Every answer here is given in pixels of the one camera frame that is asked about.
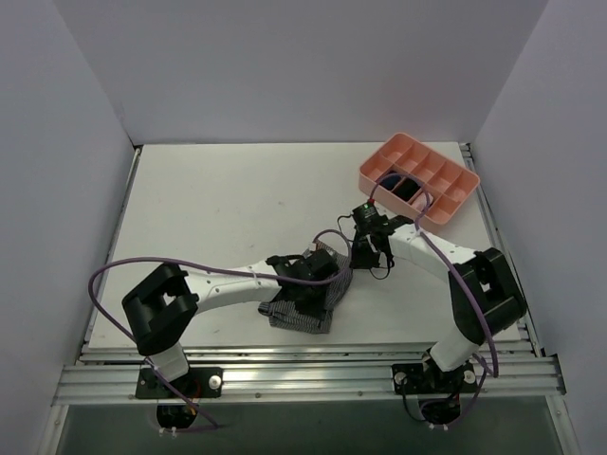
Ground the grey striped underwear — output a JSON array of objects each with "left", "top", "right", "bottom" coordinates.
[{"left": 258, "top": 242, "right": 353, "bottom": 335}]

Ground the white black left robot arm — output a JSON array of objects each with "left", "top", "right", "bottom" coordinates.
[{"left": 122, "top": 247, "right": 342, "bottom": 397}]

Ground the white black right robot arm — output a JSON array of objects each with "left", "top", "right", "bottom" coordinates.
[{"left": 351, "top": 200, "right": 527, "bottom": 391}]

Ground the pink rolled cloth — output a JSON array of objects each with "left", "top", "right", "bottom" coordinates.
[{"left": 411, "top": 193, "right": 433, "bottom": 211}]

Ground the black rolled cloth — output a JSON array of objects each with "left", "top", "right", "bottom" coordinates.
[{"left": 394, "top": 178, "right": 420, "bottom": 202}]

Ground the blue rolled cloth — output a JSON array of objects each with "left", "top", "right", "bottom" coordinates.
[{"left": 380, "top": 173, "right": 401, "bottom": 191}]

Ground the pink compartment tray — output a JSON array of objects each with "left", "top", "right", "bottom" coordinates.
[{"left": 359, "top": 133, "right": 480, "bottom": 233}]

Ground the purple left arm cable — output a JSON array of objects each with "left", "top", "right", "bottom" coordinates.
[{"left": 88, "top": 228, "right": 354, "bottom": 433}]

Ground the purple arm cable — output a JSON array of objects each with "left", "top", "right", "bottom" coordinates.
[
  {"left": 369, "top": 172, "right": 500, "bottom": 428},
  {"left": 88, "top": 228, "right": 354, "bottom": 433}
]

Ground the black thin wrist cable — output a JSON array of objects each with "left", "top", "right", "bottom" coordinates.
[{"left": 337, "top": 214, "right": 396, "bottom": 281}]

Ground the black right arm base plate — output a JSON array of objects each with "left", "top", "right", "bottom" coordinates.
[{"left": 391, "top": 362, "right": 478, "bottom": 396}]

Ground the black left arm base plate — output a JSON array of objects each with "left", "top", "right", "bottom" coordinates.
[{"left": 135, "top": 366, "right": 224, "bottom": 399}]

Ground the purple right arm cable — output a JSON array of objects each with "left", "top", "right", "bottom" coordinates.
[{"left": 369, "top": 172, "right": 500, "bottom": 428}]

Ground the aluminium frame rail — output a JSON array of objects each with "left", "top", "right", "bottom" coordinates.
[{"left": 53, "top": 342, "right": 565, "bottom": 406}]

